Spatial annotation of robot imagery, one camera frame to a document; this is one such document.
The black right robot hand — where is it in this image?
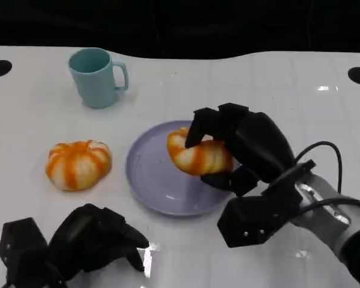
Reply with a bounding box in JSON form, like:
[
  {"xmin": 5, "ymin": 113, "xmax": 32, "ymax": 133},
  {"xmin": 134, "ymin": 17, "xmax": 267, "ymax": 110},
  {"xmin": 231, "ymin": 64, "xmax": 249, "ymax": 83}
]
[{"xmin": 184, "ymin": 102, "xmax": 297, "ymax": 197}]

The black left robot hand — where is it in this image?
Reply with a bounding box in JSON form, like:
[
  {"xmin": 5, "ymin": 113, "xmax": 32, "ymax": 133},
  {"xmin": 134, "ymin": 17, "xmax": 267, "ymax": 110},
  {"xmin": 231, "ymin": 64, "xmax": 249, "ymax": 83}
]
[{"xmin": 47, "ymin": 203, "xmax": 150, "ymax": 282}]

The orange and white bread roll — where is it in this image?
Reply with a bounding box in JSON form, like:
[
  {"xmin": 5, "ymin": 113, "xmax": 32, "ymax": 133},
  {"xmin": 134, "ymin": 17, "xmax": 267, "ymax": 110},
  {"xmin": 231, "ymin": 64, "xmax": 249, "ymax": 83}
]
[
  {"xmin": 167, "ymin": 127, "xmax": 235, "ymax": 176},
  {"xmin": 45, "ymin": 139, "xmax": 113, "ymax": 192}
]

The lilac plate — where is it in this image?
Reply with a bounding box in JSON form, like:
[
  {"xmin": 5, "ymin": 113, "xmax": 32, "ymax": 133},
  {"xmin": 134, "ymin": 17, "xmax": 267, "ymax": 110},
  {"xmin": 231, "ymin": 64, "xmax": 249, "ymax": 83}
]
[{"xmin": 125, "ymin": 120, "xmax": 241, "ymax": 217}]

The pale green mug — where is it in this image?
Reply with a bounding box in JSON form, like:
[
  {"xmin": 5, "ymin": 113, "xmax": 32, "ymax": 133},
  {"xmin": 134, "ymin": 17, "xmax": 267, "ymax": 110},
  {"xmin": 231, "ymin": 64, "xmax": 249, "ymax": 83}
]
[{"xmin": 68, "ymin": 47, "xmax": 130, "ymax": 109}]

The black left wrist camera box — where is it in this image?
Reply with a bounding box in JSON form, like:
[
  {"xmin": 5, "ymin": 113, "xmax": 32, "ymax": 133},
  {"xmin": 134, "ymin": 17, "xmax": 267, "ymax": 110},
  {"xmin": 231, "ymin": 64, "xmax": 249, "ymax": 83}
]
[{"xmin": 0, "ymin": 217, "xmax": 65, "ymax": 288}]

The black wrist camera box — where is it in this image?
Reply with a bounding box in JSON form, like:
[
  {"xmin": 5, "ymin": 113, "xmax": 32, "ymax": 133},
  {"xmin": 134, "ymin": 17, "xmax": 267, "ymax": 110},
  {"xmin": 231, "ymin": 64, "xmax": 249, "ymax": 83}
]
[
  {"xmin": 0, "ymin": 217, "xmax": 65, "ymax": 288},
  {"xmin": 217, "ymin": 160, "xmax": 317, "ymax": 248}
]

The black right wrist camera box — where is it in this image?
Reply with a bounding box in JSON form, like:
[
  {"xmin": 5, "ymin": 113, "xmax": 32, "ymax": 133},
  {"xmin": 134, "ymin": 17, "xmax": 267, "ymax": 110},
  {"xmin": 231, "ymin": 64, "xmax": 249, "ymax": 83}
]
[{"xmin": 217, "ymin": 160, "xmax": 317, "ymax": 248}]

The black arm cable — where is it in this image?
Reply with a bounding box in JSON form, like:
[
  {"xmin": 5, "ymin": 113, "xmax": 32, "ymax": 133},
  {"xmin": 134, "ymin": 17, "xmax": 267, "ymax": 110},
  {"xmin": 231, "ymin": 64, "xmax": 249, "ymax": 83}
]
[
  {"xmin": 296, "ymin": 196, "xmax": 360, "ymax": 215},
  {"xmin": 293, "ymin": 140, "xmax": 344, "ymax": 193}
]

